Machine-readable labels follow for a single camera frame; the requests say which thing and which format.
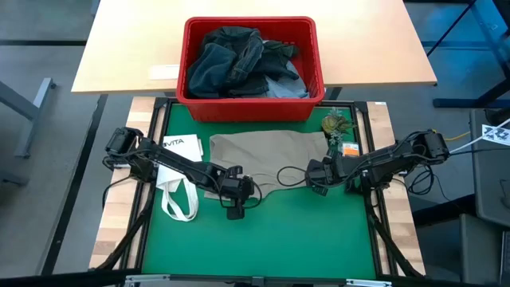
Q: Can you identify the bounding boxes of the white cable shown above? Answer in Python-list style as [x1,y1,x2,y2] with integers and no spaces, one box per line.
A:
[449,118,510,155]

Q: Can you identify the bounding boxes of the white power strip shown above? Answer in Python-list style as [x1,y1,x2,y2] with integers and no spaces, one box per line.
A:
[102,155,135,171]

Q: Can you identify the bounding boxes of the black aluminium frame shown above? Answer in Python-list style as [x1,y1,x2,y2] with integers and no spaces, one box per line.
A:
[89,96,426,287]

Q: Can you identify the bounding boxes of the black cable coil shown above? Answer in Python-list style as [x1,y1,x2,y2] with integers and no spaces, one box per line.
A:
[406,163,441,197]

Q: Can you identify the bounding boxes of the pale paper label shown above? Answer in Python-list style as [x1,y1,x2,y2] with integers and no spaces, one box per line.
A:
[147,63,181,81]

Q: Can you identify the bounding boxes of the white printed tag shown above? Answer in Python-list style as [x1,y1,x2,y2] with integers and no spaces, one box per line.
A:
[481,124,510,145]

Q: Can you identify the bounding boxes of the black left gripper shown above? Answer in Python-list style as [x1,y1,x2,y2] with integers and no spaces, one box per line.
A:
[217,165,256,221]

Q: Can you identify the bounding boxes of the green table mat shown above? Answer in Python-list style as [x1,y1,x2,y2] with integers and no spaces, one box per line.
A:
[141,102,378,280]

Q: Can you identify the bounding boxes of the black metal table base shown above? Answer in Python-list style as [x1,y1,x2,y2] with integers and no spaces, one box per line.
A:
[426,0,510,109]

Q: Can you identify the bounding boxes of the artificial succulent plant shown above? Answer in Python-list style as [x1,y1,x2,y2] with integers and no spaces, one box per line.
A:
[320,108,355,147]

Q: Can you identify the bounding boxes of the white tote bag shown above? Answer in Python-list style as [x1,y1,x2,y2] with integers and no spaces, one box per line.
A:
[155,134,204,222]

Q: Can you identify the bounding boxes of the light blue garment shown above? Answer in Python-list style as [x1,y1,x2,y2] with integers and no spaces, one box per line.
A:
[262,59,311,100]

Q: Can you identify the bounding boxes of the khaki shorts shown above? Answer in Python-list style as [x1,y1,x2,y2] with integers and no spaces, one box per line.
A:
[203,130,331,200]

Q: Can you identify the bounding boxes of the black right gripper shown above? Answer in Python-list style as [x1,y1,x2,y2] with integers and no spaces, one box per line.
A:
[304,157,343,198]

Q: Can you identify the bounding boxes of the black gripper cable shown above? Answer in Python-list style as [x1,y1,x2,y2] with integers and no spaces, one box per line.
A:
[277,166,310,188]
[242,179,263,210]

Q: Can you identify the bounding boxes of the light wooden table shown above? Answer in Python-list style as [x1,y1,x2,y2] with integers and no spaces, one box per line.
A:
[71,0,438,96]

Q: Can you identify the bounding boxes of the dark green garment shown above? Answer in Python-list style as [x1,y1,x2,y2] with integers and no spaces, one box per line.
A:
[254,39,300,83]

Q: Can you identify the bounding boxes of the clear box orange label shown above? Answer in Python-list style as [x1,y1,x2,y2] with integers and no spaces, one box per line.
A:
[338,141,362,159]

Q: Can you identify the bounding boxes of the silver bracket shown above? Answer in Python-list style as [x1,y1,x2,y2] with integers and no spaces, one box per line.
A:
[124,273,171,287]
[345,278,394,287]

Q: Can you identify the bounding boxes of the red plastic laundry bin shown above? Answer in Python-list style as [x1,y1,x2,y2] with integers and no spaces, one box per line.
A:
[175,15,327,123]

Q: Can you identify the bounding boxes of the yellow extension cable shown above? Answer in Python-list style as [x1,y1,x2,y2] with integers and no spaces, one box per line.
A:
[444,130,472,143]

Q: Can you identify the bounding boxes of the grey cabinet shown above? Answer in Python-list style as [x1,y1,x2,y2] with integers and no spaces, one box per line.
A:
[460,107,510,287]

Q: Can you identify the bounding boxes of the grey metal table leg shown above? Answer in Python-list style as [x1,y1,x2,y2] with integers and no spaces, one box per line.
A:
[0,77,57,159]

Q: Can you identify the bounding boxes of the dark blue jeans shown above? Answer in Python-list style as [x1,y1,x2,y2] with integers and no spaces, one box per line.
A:
[186,26,270,100]

